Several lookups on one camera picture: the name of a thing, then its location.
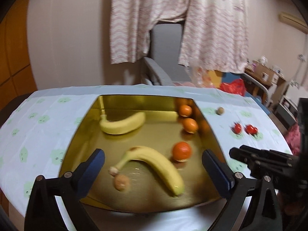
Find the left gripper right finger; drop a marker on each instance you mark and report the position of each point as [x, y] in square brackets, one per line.
[219, 172]

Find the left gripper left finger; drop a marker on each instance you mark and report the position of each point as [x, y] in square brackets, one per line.
[86, 173]

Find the brown longan fruit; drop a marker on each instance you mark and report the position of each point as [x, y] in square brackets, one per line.
[121, 182]
[220, 110]

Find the yellow banana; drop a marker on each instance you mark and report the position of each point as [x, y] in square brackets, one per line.
[158, 162]
[123, 126]

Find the red blanket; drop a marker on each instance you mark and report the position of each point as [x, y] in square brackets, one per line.
[293, 139]

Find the white green-patterned tablecloth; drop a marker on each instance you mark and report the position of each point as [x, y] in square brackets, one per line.
[37, 134]

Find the dark gold-lined box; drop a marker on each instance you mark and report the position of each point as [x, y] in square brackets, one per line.
[161, 131]

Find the red plastic bag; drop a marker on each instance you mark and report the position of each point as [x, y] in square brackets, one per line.
[235, 87]

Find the wooden desk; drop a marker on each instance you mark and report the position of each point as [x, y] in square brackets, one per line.
[271, 80]

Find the clear plastic bag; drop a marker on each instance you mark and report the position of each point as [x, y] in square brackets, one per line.
[200, 77]

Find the grey armchair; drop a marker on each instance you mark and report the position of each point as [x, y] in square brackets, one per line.
[160, 66]

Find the pink patterned curtain right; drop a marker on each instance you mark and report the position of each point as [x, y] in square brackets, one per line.
[216, 35]

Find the pink patterned curtain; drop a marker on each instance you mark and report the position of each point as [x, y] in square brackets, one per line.
[131, 22]
[216, 35]

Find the white air conditioner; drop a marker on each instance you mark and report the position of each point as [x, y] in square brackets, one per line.
[293, 21]

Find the pink patterned curtain left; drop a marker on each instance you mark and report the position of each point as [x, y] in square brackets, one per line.
[131, 22]

